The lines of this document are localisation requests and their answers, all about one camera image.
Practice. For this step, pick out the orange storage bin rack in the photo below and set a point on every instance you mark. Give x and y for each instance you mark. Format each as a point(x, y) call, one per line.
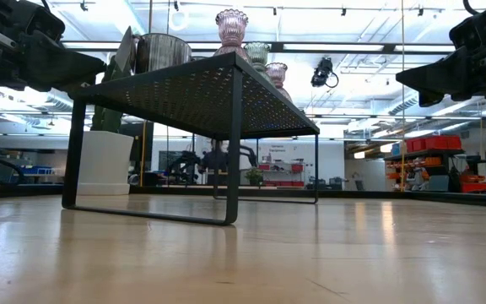
point(435, 142)

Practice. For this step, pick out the person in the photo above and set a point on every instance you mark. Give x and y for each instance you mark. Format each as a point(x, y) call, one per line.
point(215, 160)

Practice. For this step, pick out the black hanging camera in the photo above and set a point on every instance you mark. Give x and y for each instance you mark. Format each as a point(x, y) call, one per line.
point(321, 72)

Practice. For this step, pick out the black background robot arm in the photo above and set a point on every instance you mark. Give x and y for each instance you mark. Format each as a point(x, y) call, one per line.
point(249, 154)
point(184, 162)

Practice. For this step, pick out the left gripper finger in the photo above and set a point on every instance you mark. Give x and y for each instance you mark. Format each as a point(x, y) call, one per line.
point(66, 67)

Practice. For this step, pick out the yellow pole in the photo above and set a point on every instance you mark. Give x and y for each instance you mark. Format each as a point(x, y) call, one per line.
point(143, 152)

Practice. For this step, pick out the green cactus plant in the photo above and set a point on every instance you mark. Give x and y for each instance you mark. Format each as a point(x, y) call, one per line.
point(106, 120)

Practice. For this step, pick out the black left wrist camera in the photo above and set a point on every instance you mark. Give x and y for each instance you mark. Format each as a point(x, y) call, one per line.
point(44, 21)

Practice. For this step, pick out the clear glass vase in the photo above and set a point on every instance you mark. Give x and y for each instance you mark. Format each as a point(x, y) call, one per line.
point(257, 52)

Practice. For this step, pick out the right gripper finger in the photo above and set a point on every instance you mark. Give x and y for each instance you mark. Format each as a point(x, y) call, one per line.
point(437, 78)

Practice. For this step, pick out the pink ribbed glass candle holder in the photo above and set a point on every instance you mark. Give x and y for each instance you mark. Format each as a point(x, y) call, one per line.
point(231, 29)
point(277, 74)

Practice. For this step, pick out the shelf with red bins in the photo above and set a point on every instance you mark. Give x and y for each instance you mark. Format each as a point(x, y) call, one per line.
point(297, 167)

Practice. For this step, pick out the small potted plant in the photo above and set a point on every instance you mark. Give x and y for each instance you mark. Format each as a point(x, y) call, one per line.
point(254, 174)

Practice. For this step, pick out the black perforated metal shelf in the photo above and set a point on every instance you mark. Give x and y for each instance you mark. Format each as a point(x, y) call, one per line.
point(184, 97)

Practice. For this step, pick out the metal scented candle tin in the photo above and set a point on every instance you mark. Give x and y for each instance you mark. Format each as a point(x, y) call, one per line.
point(160, 52)

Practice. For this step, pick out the white hexagonal plant pot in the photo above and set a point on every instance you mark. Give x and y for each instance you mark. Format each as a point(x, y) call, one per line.
point(104, 164)

